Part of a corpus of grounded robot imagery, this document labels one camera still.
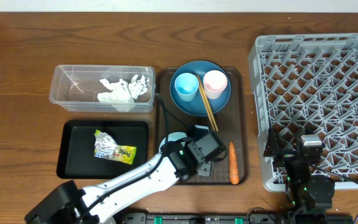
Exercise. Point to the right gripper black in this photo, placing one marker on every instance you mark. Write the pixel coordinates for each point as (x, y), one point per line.
(272, 149)

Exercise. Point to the light blue bowl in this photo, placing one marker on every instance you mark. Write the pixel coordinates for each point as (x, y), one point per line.
(174, 137)

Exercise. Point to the yellow foil snack wrapper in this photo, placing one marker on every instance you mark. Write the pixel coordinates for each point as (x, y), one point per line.
(105, 147)

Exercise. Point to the white paper napkin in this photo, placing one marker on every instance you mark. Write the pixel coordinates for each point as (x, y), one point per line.
(122, 95)

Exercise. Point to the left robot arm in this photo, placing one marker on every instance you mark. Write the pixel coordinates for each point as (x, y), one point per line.
(98, 203)

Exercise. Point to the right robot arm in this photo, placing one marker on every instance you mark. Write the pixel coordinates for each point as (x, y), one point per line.
(314, 192)

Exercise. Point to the grey dishwasher rack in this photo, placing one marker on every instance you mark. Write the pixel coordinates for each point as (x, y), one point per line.
(307, 81)

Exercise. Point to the orange carrot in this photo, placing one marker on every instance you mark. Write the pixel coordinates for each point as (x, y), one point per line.
(233, 166)

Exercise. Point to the brown serving tray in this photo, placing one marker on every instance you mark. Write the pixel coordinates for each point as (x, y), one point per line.
(231, 121)

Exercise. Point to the dark blue plate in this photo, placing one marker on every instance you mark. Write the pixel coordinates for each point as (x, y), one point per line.
(196, 107)

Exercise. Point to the wooden chopstick right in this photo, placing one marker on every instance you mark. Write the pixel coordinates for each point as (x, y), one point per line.
(209, 105)

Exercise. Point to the wooden chopstick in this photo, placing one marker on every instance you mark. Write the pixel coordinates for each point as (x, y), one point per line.
(206, 107)
(209, 105)

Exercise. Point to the wooden chopstick left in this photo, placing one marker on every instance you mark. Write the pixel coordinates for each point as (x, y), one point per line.
(206, 107)

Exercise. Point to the light blue cup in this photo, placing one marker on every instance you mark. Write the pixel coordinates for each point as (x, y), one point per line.
(186, 85)

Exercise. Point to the pink cup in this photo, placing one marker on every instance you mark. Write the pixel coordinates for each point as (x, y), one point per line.
(214, 83)

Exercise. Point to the black plastic tray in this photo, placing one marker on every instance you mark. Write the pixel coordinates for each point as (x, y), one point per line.
(76, 157)

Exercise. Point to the clear plastic bin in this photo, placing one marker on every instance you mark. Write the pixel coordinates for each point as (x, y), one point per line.
(75, 87)

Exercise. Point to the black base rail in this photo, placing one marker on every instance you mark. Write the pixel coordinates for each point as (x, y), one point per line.
(165, 218)

